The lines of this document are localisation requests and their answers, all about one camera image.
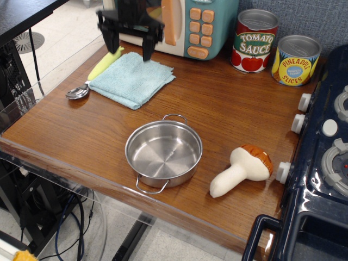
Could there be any dark blue toy stove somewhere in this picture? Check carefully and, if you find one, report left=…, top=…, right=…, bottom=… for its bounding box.
left=243, top=45, right=347, bottom=260

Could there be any light blue towel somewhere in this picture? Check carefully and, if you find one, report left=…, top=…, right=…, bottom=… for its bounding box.
left=89, top=52, right=175, bottom=110

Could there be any orange toy plate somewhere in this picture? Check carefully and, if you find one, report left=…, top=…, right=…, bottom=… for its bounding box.
left=146, top=6, right=163, bottom=23

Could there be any pineapple slices can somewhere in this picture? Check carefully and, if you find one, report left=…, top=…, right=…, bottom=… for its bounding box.
left=271, top=35, right=322, bottom=86

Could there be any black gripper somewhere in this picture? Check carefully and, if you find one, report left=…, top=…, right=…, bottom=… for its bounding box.
left=97, top=1, right=164, bottom=62

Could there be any blue floor cable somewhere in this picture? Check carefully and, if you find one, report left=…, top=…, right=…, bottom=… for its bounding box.
left=55, top=194, right=85, bottom=261

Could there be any plush toy mushroom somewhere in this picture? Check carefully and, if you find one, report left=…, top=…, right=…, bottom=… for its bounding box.
left=209, top=144, right=274, bottom=198

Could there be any spoon with green handle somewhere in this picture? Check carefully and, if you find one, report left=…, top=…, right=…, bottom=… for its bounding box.
left=65, top=46, right=125, bottom=100

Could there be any toy microwave oven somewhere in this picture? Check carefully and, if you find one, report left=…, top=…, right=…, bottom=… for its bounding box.
left=103, top=1, right=239, bottom=60

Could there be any stainless steel pot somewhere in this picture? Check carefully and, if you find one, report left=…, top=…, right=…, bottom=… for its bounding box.
left=125, top=114, right=203, bottom=195

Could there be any black desk left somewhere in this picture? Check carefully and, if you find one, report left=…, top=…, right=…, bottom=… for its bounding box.
left=1, top=0, right=67, bottom=46

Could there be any tomato sauce can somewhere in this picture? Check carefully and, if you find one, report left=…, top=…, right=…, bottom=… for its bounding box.
left=231, top=9, right=279, bottom=73

